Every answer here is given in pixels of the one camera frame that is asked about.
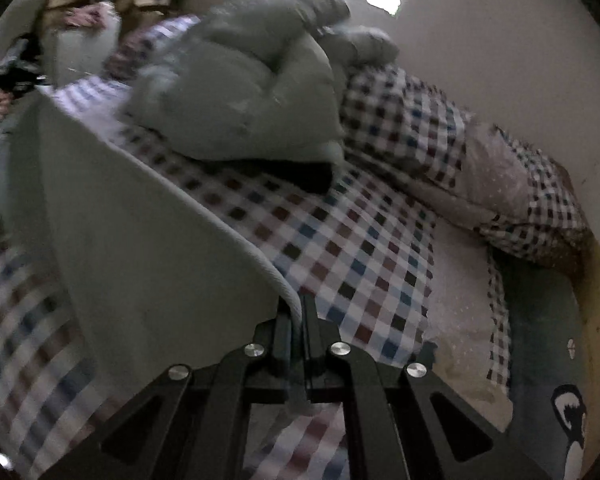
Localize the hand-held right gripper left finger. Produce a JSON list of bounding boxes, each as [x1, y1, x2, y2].
[[40, 296, 301, 480]]

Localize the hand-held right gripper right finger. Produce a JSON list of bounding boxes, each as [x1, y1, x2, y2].
[[302, 294, 551, 480]]

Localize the pale grey-green garment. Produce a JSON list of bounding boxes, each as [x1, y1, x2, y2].
[[5, 87, 303, 478]]

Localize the pink cloth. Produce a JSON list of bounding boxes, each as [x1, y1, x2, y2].
[[61, 2, 115, 29]]

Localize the checkered bed sheet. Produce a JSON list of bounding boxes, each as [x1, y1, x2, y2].
[[0, 15, 511, 480]]

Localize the pale green duvet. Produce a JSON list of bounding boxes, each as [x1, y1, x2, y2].
[[122, 0, 401, 167]]

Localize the grey-green plush toy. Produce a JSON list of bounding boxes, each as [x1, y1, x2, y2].
[[489, 249, 595, 480]]

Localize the checkered pillow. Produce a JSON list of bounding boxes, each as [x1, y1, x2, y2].
[[339, 64, 595, 272]]

